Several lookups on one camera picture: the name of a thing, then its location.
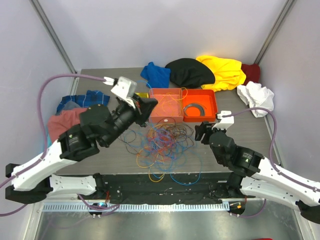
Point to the orange plastic box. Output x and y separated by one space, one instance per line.
199 105

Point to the salmon red cloth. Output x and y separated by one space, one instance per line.
58 124

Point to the teal cloth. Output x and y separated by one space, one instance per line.
49 142

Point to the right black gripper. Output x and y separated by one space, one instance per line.
204 128

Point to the salmon pink plastic box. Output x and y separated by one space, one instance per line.
169 108

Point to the white cloth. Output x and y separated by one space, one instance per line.
256 96

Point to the blue plaid cloth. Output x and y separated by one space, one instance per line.
92 97

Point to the gold metal tin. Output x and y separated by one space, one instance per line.
143 94

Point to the white slotted cable duct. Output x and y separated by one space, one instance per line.
81 207

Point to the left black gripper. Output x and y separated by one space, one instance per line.
143 109

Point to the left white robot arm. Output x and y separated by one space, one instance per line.
36 180

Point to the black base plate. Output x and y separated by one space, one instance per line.
179 188

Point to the black cloth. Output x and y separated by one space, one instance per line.
190 73

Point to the yellow cloth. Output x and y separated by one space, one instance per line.
228 73

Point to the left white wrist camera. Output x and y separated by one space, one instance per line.
122 87

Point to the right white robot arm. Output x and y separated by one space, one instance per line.
253 174

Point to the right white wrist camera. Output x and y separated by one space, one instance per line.
224 120

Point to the dark red cloth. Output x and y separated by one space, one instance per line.
252 73

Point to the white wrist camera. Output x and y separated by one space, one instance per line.
122 87
224 120

